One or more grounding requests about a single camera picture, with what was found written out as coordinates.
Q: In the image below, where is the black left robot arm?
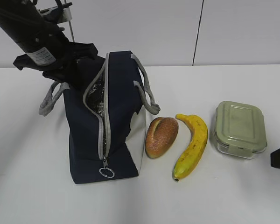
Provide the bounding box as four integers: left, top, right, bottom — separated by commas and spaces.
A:
0, 0, 104, 90

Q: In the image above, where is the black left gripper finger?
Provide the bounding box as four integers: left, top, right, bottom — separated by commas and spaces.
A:
42, 67, 67, 83
62, 56, 89, 89

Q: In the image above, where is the yellow banana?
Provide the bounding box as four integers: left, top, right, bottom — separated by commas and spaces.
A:
173, 113, 208, 182

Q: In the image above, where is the brown bread roll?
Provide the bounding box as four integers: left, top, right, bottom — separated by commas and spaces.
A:
145, 117, 179, 159

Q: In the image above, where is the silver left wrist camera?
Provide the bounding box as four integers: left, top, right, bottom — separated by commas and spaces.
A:
38, 2, 72, 24

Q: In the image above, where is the navy blue lunch bag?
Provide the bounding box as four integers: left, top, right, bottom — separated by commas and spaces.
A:
39, 51, 160, 184

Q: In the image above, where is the green lidded glass container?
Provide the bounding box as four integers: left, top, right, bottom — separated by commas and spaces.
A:
212, 101, 267, 159

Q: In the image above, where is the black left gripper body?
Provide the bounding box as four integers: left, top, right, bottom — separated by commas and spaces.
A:
13, 23, 98, 70

